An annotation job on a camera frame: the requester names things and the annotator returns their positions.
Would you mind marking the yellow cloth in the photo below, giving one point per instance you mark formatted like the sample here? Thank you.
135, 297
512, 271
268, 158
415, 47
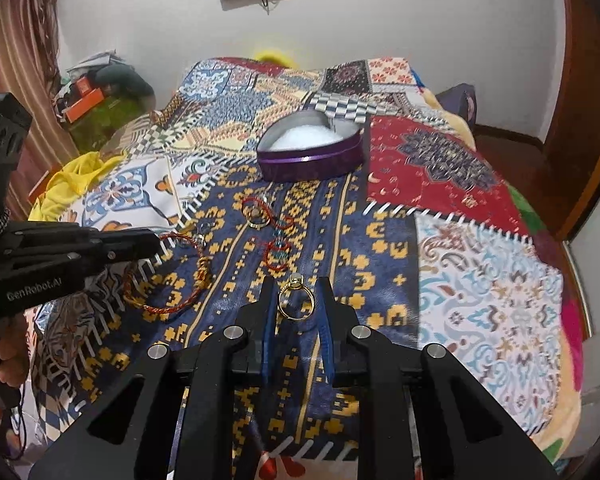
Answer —
70, 183

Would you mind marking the brown wooden door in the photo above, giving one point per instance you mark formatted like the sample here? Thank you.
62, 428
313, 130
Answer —
572, 147

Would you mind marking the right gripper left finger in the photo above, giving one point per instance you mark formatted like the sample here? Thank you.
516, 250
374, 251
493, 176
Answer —
254, 358

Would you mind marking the purple heart-shaped tin box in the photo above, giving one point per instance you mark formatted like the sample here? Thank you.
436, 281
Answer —
308, 145

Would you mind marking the dark purple pillow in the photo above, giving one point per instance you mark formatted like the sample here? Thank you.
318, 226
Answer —
460, 100

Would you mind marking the left hand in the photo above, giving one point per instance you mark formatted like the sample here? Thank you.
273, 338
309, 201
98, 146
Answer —
14, 353

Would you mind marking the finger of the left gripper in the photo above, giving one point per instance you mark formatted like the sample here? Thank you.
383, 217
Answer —
125, 242

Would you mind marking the striped curtain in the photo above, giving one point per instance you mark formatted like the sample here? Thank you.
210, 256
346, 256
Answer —
29, 70

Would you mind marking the colourful patchwork bedspread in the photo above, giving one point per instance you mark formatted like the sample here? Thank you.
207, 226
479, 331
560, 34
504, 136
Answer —
424, 240

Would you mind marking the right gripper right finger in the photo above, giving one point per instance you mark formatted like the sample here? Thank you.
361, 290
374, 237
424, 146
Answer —
341, 357

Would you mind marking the orange box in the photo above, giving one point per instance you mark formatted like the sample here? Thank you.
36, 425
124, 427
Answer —
84, 105

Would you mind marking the green cluttered bag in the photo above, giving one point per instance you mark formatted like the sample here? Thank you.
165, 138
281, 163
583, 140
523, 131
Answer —
127, 96

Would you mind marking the yellow plush pillow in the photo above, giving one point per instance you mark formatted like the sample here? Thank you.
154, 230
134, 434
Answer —
275, 58

